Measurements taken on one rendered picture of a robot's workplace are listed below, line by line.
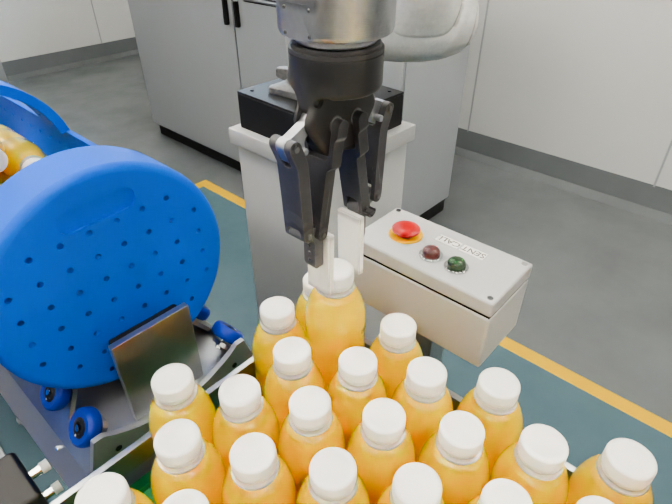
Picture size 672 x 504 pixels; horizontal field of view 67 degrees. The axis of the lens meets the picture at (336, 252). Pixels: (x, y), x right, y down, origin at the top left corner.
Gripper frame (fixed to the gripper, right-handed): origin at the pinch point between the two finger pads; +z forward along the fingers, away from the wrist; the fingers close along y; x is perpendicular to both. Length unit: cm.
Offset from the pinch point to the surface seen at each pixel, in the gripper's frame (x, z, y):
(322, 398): 6.6, 8.5, 9.2
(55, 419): -24.7, 24.3, 24.7
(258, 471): 7.7, 8.5, 17.9
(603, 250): -11, 117, -212
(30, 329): -21.2, 7.4, 23.5
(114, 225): -21.2, 0.1, 12.2
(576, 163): -51, 103, -269
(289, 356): 0.6, 8.5, 7.6
